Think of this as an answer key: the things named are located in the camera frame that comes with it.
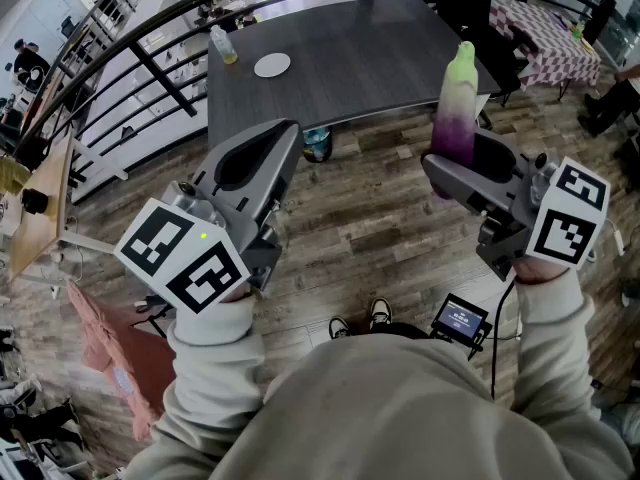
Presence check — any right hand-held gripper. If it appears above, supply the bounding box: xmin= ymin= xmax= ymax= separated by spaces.
xmin=421 ymin=129 xmax=612 ymax=282

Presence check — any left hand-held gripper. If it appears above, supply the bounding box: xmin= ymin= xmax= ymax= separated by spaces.
xmin=113 ymin=119 xmax=305 ymax=315

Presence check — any purple and green eggplant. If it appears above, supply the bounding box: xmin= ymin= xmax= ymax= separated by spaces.
xmin=429 ymin=40 xmax=480 ymax=202

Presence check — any person's right forearm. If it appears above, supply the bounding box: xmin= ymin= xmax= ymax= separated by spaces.
xmin=509 ymin=257 xmax=596 ymax=419

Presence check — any person's left forearm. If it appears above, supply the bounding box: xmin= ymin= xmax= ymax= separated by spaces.
xmin=122 ymin=287 xmax=266 ymax=480

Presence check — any dark grey table top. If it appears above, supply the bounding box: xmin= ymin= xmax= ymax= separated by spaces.
xmin=205 ymin=0 xmax=504 ymax=149

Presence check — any small waste bin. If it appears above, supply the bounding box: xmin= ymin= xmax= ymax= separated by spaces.
xmin=302 ymin=126 xmax=334 ymax=164

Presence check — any white round plate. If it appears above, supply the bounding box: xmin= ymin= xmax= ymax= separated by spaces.
xmin=253 ymin=52 xmax=292 ymax=79

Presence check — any clear plastic drink bottle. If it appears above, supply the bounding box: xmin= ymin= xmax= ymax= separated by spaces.
xmin=209 ymin=24 xmax=239 ymax=65

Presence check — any black curved metal railing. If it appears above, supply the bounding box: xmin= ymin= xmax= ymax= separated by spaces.
xmin=0 ymin=0 xmax=616 ymax=182

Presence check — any checkered tablecloth table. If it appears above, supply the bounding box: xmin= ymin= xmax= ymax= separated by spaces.
xmin=487 ymin=0 xmax=604 ymax=89

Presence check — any small black screen device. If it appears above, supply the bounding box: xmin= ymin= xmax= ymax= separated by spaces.
xmin=430 ymin=292 xmax=490 ymax=350

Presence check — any black office chair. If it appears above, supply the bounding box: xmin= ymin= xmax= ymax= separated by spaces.
xmin=428 ymin=0 xmax=524 ymax=107

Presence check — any person's right shoe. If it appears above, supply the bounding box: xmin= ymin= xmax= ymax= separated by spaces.
xmin=368 ymin=297 xmax=394 ymax=332

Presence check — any black folding stand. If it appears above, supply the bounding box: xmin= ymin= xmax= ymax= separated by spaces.
xmin=132 ymin=292 xmax=171 ymax=340

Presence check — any light wooden desk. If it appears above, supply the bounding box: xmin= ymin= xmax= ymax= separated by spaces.
xmin=7 ymin=132 xmax=129 ymax=284

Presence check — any black kettle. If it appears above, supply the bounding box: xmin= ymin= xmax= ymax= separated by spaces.
xmin=20 ymin=187 xmax=49 ymax=215

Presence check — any pink cloth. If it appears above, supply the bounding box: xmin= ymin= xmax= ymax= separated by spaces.
xmin=64 ymin=277 xmax=176 ymax=442

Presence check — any person's beige sweatshirt torso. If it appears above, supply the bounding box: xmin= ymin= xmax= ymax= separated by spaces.
xmin=209 ymin=335 xmax=636 ymax=480

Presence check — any black cable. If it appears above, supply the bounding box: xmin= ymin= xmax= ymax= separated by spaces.
xmin=489 ymin=277 xmax=516 ymax=402

